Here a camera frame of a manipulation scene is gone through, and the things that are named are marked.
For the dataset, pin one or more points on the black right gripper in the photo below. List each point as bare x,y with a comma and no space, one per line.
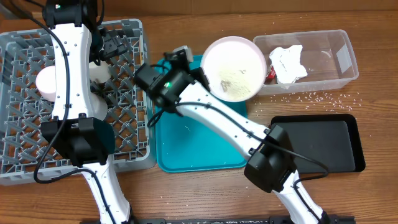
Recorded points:
197,73

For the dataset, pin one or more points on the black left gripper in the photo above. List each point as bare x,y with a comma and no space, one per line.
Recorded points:
114,44

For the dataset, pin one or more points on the white paper cup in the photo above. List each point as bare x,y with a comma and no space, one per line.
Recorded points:
99,73

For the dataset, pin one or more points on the large white plate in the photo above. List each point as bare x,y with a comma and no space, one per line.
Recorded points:
235,68

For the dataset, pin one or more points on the small white plate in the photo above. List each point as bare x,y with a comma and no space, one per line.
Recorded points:
46,83

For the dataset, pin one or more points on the white napkin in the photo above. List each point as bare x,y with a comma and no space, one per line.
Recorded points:
287,66

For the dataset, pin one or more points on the grey-green bowl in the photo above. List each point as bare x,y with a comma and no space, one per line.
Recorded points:
100,108

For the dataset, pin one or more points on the red snack wrapper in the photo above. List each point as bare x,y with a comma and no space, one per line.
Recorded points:
270,73

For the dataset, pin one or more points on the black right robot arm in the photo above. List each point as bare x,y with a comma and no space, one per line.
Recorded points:
268,152

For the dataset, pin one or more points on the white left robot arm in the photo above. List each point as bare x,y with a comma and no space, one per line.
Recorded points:
77,132

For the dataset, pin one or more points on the grey dishwasher rack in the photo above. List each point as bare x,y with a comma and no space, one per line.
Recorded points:
23,54

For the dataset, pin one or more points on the teal plastic tray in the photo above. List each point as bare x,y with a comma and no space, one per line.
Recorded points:
185,145

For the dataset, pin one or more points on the clear plastic bin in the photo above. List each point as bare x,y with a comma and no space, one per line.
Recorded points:
327,55

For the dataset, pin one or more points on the black tray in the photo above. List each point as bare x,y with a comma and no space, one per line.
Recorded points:
332,139

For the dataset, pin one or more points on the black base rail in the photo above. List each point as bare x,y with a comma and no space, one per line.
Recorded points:
271,220

